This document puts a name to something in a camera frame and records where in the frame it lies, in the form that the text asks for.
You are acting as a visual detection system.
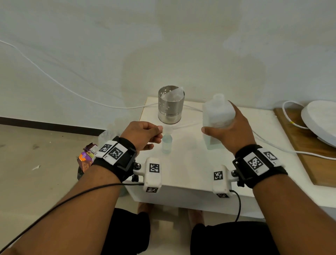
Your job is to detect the wooden board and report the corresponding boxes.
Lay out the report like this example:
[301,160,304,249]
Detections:
[274,108,336,187]

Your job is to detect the white pump head with tube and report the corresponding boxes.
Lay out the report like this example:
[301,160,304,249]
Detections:
[172,122,203,130]

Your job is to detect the large translucent bottle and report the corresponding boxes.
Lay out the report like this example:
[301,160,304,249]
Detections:
[202,94,236,150]

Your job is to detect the person's left foot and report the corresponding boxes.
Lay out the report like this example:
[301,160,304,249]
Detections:
[138,202,154,214]

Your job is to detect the white round lamp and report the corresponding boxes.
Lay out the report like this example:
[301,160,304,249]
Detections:
[301,100,336,148]

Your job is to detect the black left wristband with markers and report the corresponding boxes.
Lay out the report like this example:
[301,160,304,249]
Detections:
[92,136,138,183]

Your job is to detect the white power cable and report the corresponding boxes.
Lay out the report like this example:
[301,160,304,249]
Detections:
[0,39,336,161]

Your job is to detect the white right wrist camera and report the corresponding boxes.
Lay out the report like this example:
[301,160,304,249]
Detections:
[212,165,239,198]

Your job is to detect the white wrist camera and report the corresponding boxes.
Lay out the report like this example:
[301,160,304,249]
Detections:
[132,157,162,194]
[212,165,239,198]

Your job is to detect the perforated metal cup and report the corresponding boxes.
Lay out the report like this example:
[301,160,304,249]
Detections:
[158,85,185,124]

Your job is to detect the person's black shorts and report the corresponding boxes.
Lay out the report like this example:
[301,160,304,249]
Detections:
[101,207,280,255]

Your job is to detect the person's right foot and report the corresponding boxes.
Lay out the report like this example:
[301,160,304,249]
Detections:
[188,209,205,228]

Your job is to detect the person's left hand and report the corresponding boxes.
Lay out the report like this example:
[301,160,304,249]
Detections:
[120,121,164,153]

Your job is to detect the person's right hand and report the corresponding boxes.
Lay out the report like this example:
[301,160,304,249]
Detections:
[201,101,257,157]

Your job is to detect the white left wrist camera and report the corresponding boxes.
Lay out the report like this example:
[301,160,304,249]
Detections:
[132,157,162,194]

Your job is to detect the black right wristband with markers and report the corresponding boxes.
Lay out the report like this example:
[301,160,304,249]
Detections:
[232,144,288,189]

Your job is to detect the clear plastic bag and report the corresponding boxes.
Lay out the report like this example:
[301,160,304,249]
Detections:
[97,118,124,147]

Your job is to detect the person's left forearm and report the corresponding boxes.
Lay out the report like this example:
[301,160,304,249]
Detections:
[0,165,122,255]

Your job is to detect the small clear bottle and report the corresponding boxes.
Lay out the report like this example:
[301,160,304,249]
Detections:
[161,133,173,155]

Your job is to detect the black wristband with markers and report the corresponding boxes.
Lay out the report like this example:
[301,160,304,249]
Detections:
[232,144,288,189]
[92,136,138,183]

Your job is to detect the person's right forearm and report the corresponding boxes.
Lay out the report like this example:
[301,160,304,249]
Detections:
[252,174,336,255]

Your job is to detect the person's foot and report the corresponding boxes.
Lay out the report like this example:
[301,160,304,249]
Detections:
[138,202,154,214]
[188,209,205,228]

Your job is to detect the white paper in cup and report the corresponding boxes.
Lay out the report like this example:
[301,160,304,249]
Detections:
[168,87,185,102]

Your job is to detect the black right camera cable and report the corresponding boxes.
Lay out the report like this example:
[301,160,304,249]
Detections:
[229,189,242,222]

